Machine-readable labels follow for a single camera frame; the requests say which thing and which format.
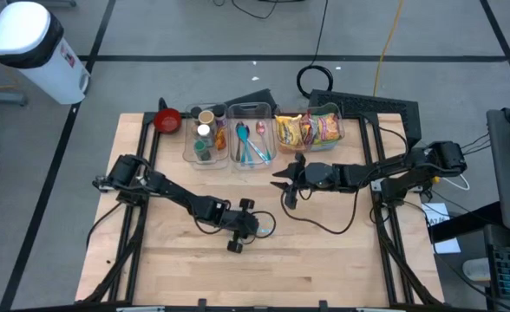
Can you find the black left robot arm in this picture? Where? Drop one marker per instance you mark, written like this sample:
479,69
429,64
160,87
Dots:
172,188

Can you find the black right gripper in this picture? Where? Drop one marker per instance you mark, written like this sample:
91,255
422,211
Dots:
318,175

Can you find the tan lid spice jar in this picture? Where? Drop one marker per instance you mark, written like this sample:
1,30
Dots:
206,117

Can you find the black corner bracket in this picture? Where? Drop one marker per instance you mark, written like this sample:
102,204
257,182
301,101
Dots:
162,105

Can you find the yellow ramen pack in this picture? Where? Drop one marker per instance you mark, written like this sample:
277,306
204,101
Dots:
289,130

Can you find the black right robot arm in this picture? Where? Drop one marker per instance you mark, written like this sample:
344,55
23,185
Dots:
402,169

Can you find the green oregano spice jar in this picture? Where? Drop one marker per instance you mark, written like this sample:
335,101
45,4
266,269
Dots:
201,148

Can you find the gray metal stand base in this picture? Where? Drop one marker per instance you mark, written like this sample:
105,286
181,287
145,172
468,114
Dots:
3,97

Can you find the clear plastic bin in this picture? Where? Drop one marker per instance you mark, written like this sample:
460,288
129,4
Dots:
341,130
190,151
255,108

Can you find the white lid spice jar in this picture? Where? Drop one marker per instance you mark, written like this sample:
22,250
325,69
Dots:
203,131

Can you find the black wedge panel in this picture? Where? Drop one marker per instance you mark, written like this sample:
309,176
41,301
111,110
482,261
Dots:
255,96

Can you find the chili shrimp ramen pack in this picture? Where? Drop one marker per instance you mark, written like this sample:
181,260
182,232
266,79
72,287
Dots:
328,128

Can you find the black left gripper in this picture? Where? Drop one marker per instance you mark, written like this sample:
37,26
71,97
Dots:
242,223

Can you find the white trash bin black band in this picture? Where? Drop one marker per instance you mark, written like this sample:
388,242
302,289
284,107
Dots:
21,30

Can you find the black aluminium table frame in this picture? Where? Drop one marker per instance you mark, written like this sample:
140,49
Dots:
147,115

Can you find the white paper sheet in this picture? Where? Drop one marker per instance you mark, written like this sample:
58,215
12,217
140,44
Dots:
443,245

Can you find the dark metal spoon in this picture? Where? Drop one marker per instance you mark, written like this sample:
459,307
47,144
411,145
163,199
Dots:
238,145

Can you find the teal spoon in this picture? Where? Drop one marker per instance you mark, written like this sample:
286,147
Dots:
243,135

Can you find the purple iridescent spoon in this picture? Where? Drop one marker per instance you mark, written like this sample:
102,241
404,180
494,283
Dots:
261,127
246,128

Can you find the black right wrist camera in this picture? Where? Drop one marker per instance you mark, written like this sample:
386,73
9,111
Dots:
290,199

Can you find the black table clamp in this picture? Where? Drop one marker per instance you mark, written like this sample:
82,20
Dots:
201,304
323,305

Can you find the red round bowl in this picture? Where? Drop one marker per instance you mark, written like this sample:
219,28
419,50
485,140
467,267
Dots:
167,120

